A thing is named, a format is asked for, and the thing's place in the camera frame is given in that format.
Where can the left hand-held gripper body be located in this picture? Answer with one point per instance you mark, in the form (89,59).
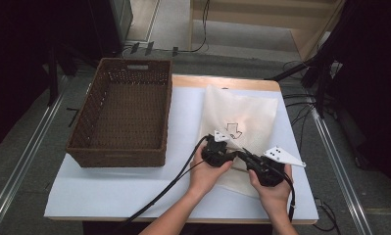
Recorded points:
(216,151)

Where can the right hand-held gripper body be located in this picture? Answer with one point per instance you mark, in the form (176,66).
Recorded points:
(268,171)

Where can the brown woven basket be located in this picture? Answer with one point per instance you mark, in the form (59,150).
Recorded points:
(127,111)

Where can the person's right hand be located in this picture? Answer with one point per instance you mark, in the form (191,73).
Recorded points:
(274,196)

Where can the person's left hand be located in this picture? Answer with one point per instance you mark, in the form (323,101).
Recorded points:
(206,176)

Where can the black metal stand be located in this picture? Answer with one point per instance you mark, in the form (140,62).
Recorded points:
(317,71)

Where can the wooden shelf unit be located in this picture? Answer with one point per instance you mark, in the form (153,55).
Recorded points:
(281,29)

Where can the dark curtain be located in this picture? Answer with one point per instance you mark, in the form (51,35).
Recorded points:
(26,65)
(372,81)

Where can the grey cabinet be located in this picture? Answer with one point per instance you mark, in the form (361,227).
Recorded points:
(122,19)

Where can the metal floor rail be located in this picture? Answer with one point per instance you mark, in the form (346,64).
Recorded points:
(343,173)
(23,163)

